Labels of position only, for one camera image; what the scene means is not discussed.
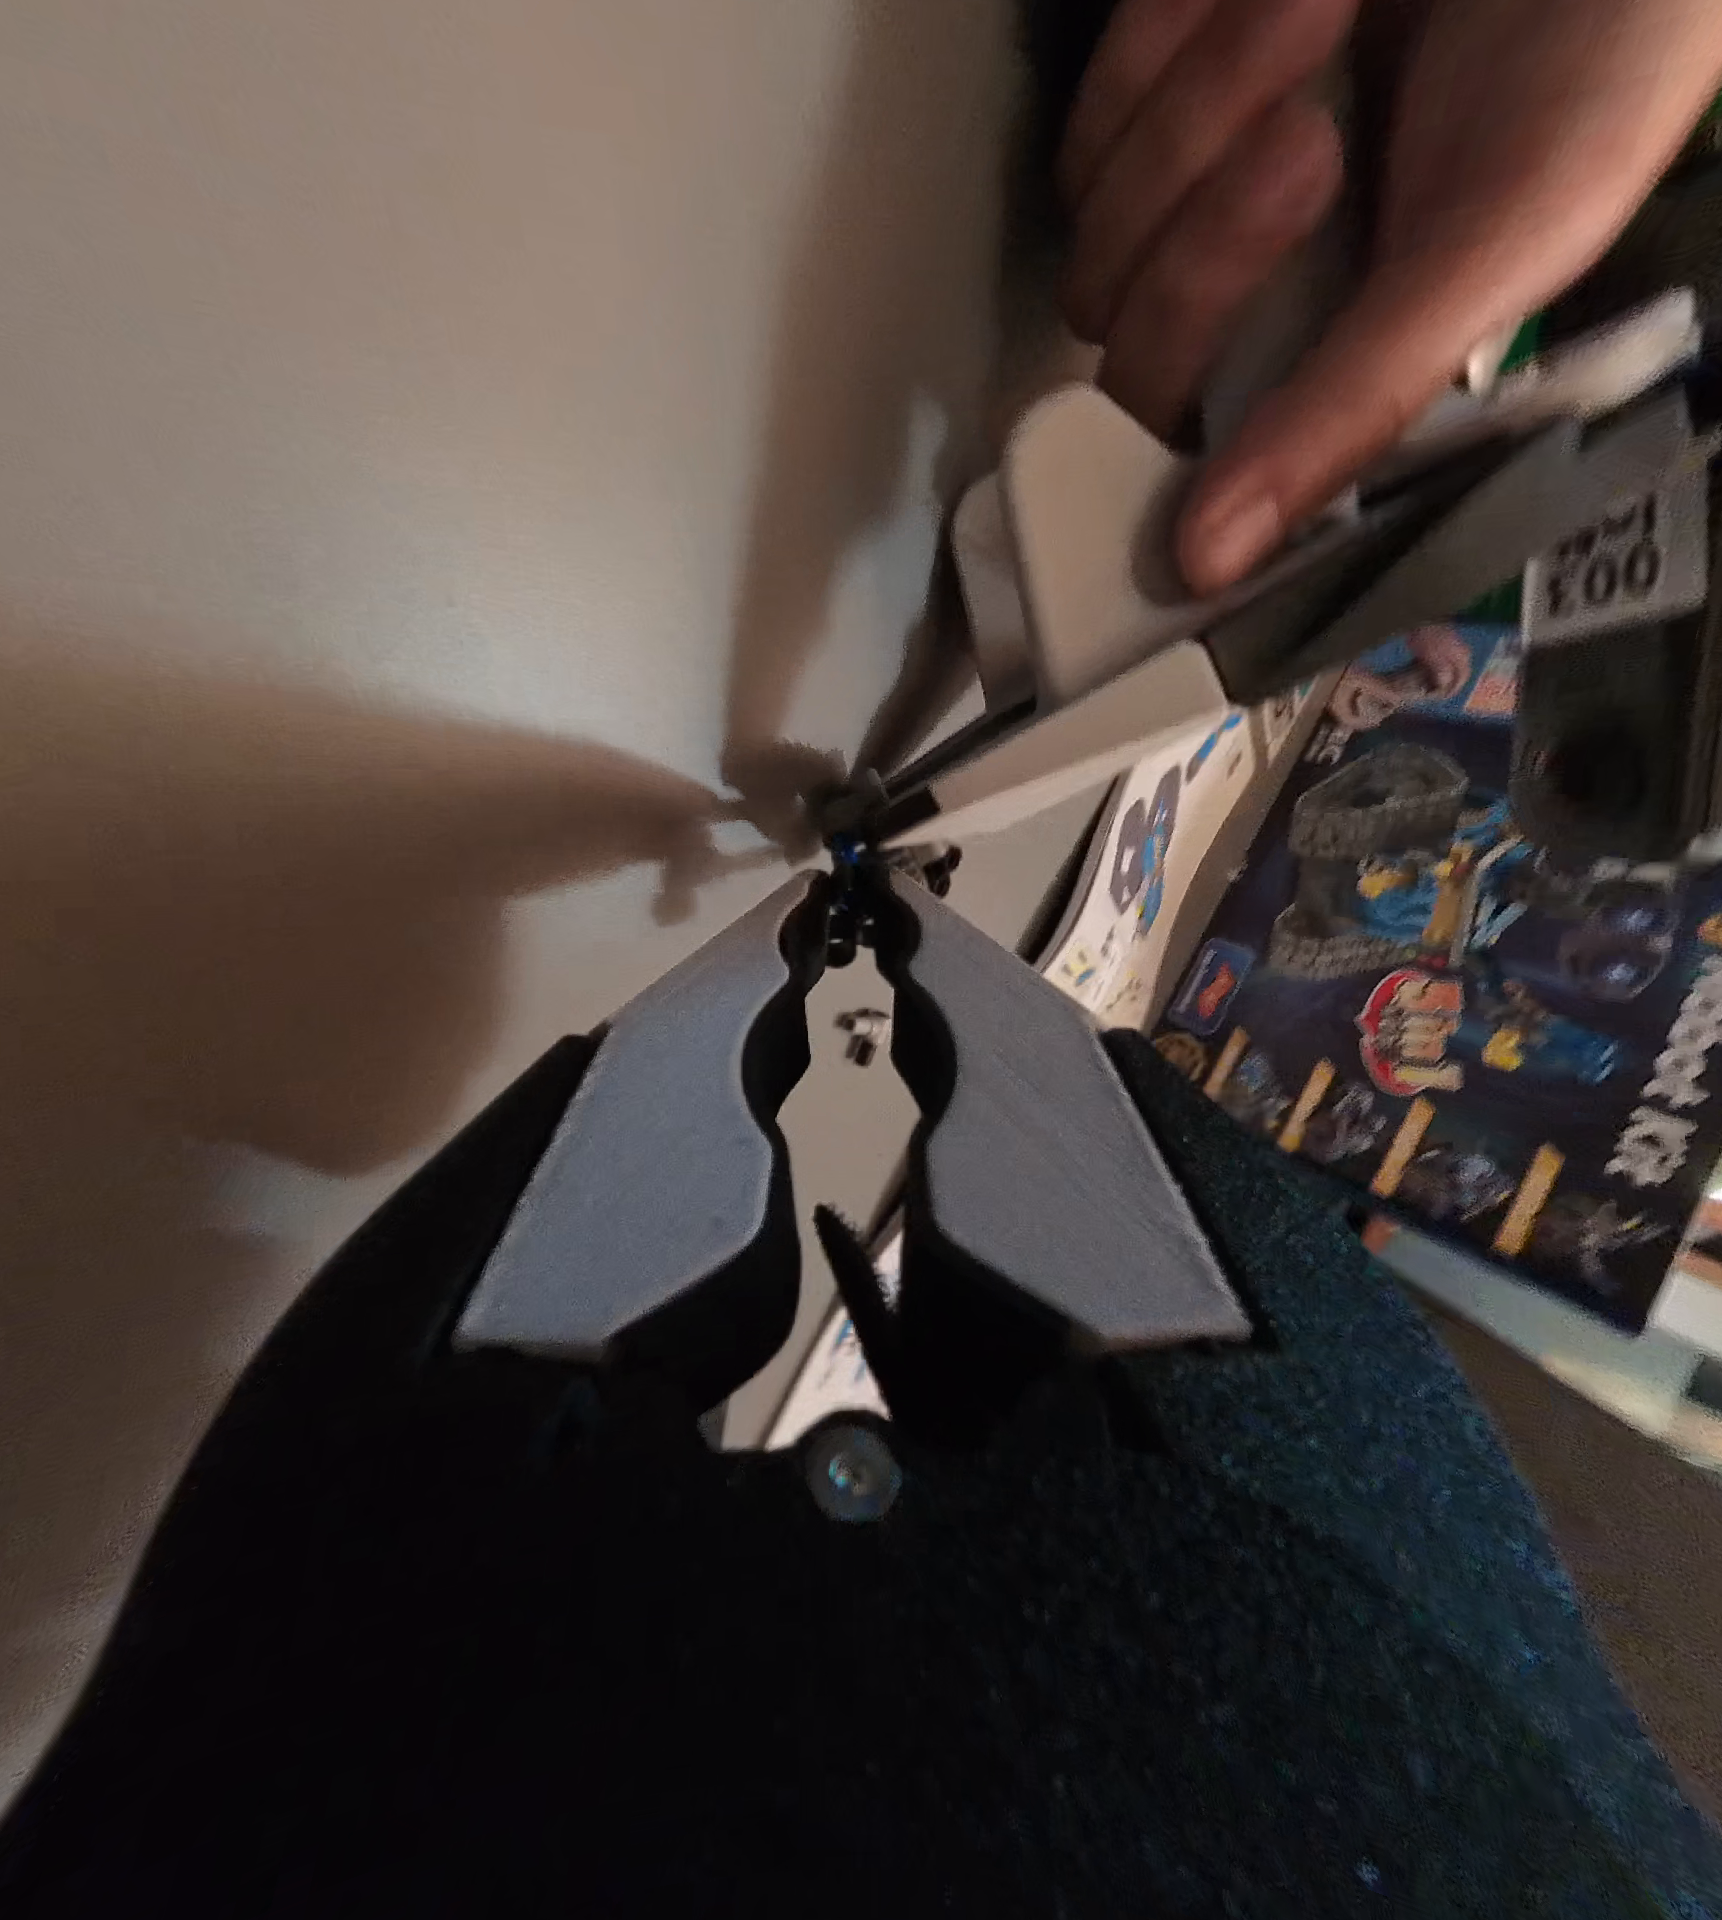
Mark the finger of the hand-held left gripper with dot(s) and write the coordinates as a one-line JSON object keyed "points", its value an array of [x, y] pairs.
{"points": [[1193, 625], [1401, 586]]}

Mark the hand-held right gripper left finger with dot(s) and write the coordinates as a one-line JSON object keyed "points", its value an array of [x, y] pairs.
{"points": [[623, 1186]]}

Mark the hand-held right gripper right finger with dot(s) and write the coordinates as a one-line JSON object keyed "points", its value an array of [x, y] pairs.
{"points": [[1069, 1186]]}

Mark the grey gear assembly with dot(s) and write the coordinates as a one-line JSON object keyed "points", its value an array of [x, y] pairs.
{"points": [[876, 802]]}

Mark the blue black pin connector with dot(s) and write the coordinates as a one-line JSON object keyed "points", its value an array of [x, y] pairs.
{"points": [[848, 903]]}

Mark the grey desk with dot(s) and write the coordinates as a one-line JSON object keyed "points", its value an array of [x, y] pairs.
{"points": [[351, 450]]}

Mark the person's left hand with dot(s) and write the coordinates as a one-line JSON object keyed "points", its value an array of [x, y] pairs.
{"points": [[1401, 178]]}

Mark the instruction booklet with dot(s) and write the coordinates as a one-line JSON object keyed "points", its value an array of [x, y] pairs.
{"points": [[1222, 840]]}

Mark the grey T-shaped connector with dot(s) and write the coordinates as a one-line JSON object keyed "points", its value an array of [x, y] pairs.
{"points": [[864, 1036]]}

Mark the black connector cluster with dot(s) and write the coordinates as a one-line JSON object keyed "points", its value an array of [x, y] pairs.
{"points": [[929, 866]]}

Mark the dark blue toy box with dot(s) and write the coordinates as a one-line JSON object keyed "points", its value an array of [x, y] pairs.
{"points": [[1477, 1049]]}

